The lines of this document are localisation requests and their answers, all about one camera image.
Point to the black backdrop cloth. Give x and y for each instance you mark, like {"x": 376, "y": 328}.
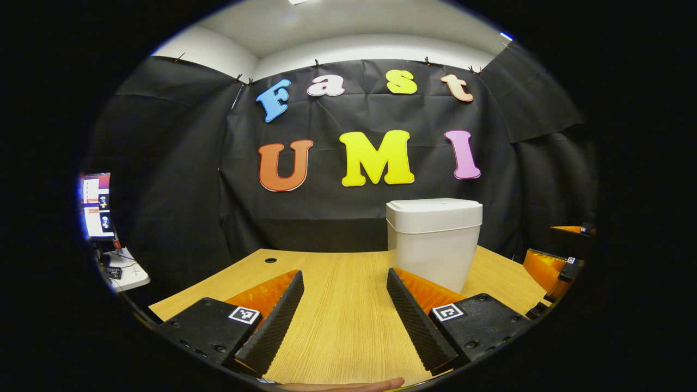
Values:
{"x": 190, "y": 163}

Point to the small black device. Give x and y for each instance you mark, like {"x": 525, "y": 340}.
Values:
{"x": 114, "y": 273}

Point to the wooden desktop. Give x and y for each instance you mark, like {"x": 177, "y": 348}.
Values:
{"x": 343, "y": 305}

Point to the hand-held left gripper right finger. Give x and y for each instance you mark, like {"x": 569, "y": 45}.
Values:
{"x": 419, "y": 326}

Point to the white side table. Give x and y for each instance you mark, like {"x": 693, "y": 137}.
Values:
{"x": 133, "y": 272}

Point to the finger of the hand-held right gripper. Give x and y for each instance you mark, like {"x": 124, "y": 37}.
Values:
{"x": 569, "y": 239}
{"x": 544, "y": 269}

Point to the white desktop garbage bin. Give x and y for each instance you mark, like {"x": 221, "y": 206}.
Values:
{"x": 435, "y": 239}

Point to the computer monitor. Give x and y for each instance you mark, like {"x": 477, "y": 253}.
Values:
{"x": 98, "y": 212}

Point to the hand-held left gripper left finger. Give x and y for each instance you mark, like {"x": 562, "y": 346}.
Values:
{"x": 277, "y": 321}

